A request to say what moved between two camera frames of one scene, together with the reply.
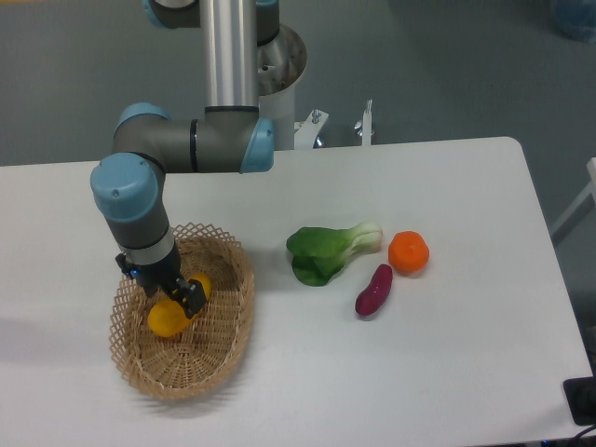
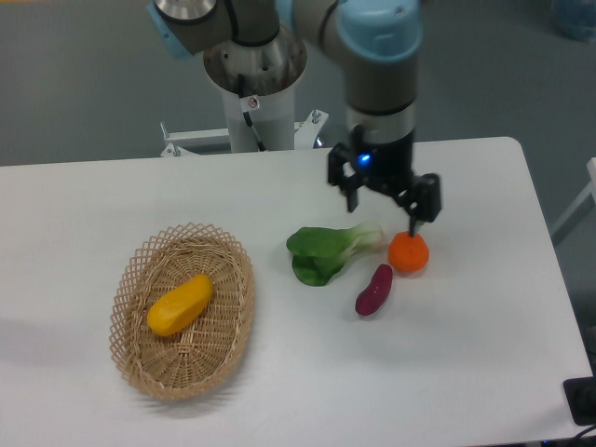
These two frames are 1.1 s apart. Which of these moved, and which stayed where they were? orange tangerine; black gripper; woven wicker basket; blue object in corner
Moved: black gripper
Stayed: blue object in corner; woven wicker basket; orange tangerine
